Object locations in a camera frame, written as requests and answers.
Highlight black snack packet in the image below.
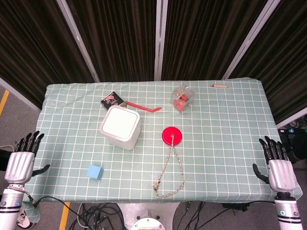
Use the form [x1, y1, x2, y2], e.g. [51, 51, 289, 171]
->
[100, 92, 127, 110]

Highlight green white grid tablecloth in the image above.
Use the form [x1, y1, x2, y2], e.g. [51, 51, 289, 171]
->
[23, 77, 303, 224]

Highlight black floor cable bundle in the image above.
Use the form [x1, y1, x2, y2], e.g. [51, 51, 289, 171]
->
[69, 203, 127, 230]

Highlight grey metal partition post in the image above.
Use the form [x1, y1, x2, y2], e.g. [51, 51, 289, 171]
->
[153, 0, 168, 81]
[56, 0, 100, 83]
[222, 0, 281, 81]

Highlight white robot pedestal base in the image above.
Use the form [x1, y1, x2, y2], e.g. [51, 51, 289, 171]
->
[117, 202, 181, 230]

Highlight red bent straw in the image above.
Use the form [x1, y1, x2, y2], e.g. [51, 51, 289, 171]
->
[125, 101, 163, 113]

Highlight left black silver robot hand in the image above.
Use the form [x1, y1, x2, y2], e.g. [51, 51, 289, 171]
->
[4, 130, 51, 185]

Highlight red round disc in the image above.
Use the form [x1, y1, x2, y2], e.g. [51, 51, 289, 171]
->
[162, 126, 183, 147]

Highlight clear plastic box red contents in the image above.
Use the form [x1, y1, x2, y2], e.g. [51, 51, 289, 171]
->
[170, 82, 195, 114]

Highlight grey metal partition base rail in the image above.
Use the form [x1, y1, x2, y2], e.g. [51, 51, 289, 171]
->
[275, 112, 307, 129]
[0, 77, 41, 113]

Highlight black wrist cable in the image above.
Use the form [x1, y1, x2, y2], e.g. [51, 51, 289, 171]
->
[23, 188, 83, 218]

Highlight braided beige rope loop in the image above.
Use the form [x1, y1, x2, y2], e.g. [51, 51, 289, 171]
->
[152, 134, 186, 198]

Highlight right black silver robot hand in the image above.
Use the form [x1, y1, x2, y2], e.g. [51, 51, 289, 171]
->
[252, 135, 297, 193]

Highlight white lidded bin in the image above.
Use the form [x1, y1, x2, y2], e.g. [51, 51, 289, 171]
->
[99, 105, 141, 151]

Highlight black box under table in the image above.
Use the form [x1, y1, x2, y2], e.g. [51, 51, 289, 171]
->
[222, 202, 251, 213]

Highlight blue cube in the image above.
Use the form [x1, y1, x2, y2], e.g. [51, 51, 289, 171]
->
[86, 164, 104, 180]

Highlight white sneaker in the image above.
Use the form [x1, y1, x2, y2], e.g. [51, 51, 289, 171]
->
[15, 207, 32, 229]

